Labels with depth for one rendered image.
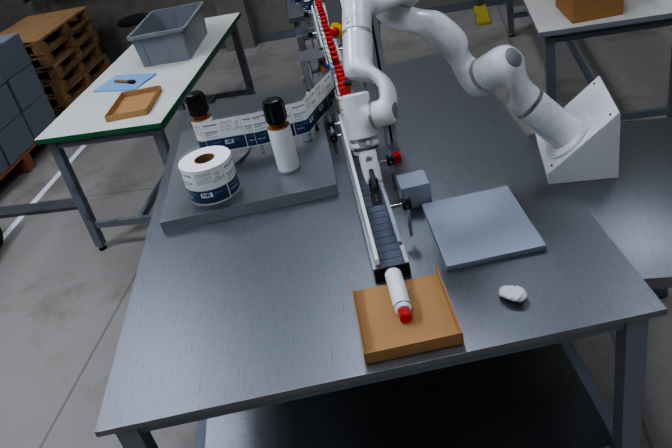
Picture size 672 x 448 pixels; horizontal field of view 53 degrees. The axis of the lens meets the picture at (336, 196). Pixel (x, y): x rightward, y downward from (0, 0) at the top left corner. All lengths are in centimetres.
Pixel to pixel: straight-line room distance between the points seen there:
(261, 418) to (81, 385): 113
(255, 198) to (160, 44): 221
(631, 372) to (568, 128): 80
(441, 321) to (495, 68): 82
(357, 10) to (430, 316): 91
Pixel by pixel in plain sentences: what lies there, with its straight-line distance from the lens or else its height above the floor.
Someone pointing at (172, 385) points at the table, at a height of 83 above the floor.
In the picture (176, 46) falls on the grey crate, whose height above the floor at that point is 90.
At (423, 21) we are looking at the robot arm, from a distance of 219.
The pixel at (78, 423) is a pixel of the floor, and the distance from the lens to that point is 326.
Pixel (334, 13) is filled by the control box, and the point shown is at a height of 139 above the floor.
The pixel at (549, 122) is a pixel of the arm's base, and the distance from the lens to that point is 232.
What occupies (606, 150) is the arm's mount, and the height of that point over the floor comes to 94.
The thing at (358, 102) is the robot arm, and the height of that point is 135.
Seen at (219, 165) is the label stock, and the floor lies 102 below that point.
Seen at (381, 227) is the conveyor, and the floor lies 88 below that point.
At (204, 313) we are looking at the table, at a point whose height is 83.
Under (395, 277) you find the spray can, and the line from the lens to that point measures 194.
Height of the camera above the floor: 210
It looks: 31 degrees down
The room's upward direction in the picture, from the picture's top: 13 degrees counter-clockwise
